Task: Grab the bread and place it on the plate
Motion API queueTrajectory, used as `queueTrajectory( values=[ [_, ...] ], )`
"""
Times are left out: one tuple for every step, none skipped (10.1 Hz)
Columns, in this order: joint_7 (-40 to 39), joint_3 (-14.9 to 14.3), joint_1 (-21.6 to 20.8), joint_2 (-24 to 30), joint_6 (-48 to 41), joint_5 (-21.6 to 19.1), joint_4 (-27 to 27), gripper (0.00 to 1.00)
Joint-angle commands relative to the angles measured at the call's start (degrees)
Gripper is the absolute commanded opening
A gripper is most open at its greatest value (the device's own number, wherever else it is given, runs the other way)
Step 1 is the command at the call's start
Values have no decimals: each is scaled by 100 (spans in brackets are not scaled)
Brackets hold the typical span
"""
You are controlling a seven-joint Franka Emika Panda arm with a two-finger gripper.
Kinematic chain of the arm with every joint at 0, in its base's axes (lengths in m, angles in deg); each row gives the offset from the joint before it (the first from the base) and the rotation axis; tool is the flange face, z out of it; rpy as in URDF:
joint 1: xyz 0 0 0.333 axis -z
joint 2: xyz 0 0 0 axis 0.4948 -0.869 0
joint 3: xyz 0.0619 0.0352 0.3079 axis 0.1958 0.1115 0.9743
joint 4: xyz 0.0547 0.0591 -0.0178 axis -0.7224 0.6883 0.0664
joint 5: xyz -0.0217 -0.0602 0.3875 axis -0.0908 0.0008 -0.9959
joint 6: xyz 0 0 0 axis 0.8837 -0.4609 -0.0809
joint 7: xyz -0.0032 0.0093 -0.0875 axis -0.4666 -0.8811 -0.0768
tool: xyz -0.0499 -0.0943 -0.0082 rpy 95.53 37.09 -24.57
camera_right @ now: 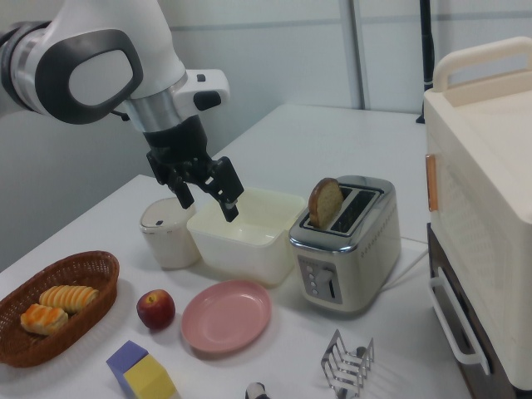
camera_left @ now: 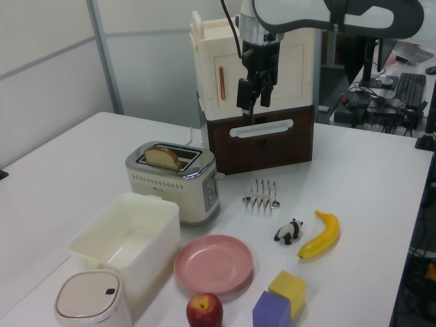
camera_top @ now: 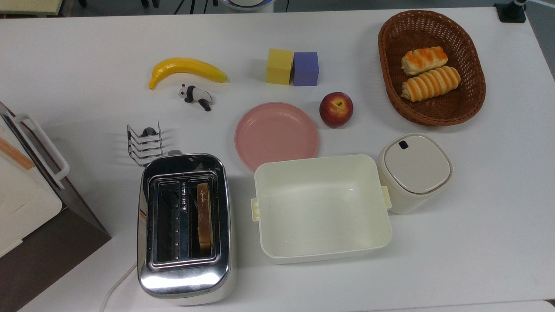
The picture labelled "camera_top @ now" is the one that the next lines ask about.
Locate toast bread slice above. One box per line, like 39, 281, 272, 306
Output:
196, 182, 214, 250

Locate pink plate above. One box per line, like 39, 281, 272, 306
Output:
234, 102, 320, 172

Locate striped bread roll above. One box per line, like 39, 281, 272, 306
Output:
400, 65, 461, 103

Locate glazed bread roll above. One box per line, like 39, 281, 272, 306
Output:
401, 46, 449, 77

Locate cream plastic container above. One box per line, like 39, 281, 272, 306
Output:
251, 154, 393, 265

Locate red apple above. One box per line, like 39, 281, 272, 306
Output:
319, 91, 354, 129

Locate yellow foam cube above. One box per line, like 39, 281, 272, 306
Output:
266, 48, 295, 85

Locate purple foam cube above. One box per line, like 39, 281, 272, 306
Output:
293, 52, 320, 87

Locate panda figurine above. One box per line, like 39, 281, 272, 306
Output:
179, 84, 213, 112

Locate yellow banana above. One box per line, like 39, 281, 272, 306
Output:
149, 58, 229, 90

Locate metal toast rack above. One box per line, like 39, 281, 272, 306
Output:
127, 120, 164, 167

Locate small cream lidded bin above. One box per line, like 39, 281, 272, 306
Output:
377, 133, 454, 215

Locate chrome and cream toaster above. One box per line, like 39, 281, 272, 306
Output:
137, 150, 232, 306

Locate brown wicker basket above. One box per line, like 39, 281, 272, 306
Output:
378, 10, 486, 127

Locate black tripod legs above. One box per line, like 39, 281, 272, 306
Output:
173, 0, 219, 14

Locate brown cabinet with cream top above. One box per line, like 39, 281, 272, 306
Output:
0, 101, 112, 312

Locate white toaster cable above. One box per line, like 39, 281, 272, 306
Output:
99, 261, 138, 312

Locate black clamp mount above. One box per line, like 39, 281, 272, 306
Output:
494, 0, 527, 23

